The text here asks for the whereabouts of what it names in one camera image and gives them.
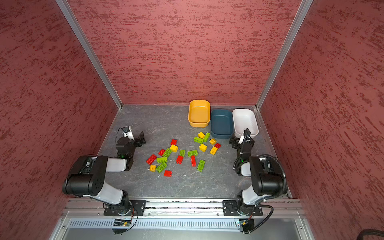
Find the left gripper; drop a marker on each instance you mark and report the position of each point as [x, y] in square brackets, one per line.
[139, 140]

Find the yellow lego brick underside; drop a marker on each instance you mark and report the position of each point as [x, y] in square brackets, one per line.
[213, 141]

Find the yellow lego brick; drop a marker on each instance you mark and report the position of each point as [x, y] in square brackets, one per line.
[213, 151]
[203, 147]
[174, 148]

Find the yellow lego cube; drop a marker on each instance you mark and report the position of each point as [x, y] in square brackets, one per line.
[201, 135]

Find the green long lego brick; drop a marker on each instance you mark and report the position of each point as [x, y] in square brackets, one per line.
[161, 167]
[198, 140]

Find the red long lego brick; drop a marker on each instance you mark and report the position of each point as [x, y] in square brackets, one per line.
[151, 159]
[193, 161]

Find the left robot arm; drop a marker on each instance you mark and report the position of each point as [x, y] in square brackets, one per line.
[86, 178]

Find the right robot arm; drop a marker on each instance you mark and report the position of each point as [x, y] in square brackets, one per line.
[268, 178]

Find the white plastic bin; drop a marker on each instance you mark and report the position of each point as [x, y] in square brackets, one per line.
[245, 119]

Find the teal plastic bin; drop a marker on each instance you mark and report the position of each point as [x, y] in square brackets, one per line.
[222, 126]

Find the small orange lego brick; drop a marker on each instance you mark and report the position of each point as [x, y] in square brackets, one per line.
[152, 168]

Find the small green lego brick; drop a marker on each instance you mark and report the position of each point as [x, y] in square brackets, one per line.
[182, 152]

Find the yellow plastic bin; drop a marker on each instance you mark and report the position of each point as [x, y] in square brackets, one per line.
[199, 113]

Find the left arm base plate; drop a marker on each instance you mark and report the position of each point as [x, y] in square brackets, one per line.
[133, 207]

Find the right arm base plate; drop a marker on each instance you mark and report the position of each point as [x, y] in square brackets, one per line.
[233, 208]

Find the aluminium front rail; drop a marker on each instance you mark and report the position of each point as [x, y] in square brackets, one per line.
[178, 214]

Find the right corner aluminium post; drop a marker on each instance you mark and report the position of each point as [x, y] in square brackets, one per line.
[290, 37]

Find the corner aluminium post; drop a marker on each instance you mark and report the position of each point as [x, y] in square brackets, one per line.
[76, 28]
[290, 37]

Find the left corner aluminium post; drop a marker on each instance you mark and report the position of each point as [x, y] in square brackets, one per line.
[76, 28]

